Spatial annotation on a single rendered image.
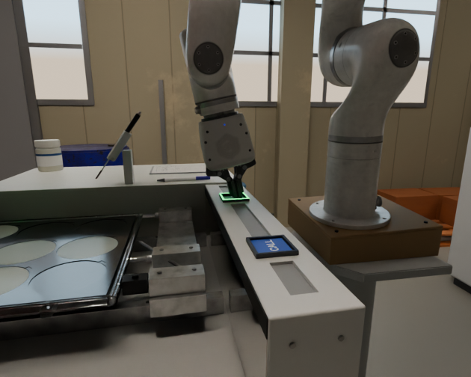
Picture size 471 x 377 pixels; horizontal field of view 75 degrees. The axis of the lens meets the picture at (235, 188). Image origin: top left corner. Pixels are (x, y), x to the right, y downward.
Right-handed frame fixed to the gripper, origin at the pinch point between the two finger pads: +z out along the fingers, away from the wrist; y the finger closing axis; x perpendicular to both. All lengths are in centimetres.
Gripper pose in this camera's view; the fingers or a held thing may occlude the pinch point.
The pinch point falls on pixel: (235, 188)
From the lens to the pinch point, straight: 65.0
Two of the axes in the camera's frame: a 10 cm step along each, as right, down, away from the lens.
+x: -1.9, -2.2, 9.6
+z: 2.1, 9.4, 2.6
